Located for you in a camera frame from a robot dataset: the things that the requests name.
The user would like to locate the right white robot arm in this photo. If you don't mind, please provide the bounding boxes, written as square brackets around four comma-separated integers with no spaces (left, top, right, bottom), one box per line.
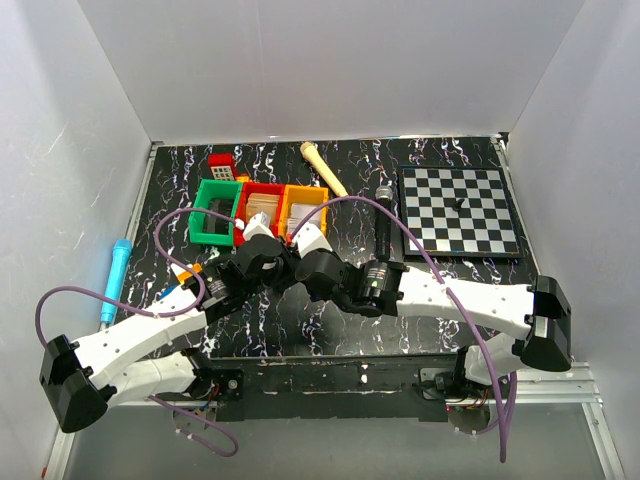
[295,248,571,399]

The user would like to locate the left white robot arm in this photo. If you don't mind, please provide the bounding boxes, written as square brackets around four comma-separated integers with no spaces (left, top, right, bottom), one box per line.
[39,234,300,433]

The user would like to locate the tan cards stack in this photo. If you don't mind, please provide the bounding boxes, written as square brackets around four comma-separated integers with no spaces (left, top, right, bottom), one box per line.
[245,192,280,224]

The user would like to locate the black cards stack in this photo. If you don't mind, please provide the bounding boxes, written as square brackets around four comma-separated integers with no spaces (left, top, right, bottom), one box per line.
[202,197,236,236]

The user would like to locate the white cards stack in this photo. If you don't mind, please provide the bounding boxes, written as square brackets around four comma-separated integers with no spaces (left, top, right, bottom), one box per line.
[286,203,323,233]

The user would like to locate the yellow green toy house block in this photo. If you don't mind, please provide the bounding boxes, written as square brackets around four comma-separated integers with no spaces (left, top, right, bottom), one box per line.
[159,263,203,299]

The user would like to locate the orange plastic bin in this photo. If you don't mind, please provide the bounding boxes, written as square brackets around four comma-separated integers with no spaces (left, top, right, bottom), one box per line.
[277,184,329,241]

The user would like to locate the red plastic bin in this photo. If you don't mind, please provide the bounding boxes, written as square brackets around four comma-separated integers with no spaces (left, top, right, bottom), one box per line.
[236,181,285,237]

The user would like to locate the green plastic bin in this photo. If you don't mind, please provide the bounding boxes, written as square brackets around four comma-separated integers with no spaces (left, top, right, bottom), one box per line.
[188,179,242,247]

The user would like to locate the black glitter microphone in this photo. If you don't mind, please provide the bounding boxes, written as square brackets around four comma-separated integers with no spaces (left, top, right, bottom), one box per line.
[375,185,393,262]

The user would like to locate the red toy window block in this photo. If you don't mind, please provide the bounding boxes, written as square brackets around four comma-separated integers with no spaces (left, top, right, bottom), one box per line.
[207,153,236,181]

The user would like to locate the cream toy microphone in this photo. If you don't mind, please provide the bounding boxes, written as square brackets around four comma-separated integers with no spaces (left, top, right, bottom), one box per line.
[300,142,348,197]

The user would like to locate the blue toy microphone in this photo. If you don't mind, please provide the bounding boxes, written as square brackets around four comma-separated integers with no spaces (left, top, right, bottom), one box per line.
[100,238,132,329]

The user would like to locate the black chess pawn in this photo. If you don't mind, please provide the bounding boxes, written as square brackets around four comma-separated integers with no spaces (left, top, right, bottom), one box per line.
[453,198,465,212]

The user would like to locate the black white chessboard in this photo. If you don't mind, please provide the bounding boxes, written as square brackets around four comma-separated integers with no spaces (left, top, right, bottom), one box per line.
[398,165,524,258]

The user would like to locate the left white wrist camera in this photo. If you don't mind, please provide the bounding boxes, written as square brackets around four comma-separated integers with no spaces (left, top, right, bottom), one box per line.
[234,211,274,246]

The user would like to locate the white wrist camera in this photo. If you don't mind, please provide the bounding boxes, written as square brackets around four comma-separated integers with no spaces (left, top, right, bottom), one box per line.
[234,211,274,246]
[292,223,333,258]

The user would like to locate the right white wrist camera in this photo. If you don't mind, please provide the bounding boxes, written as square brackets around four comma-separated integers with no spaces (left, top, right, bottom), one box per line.
[292,223,333,258]

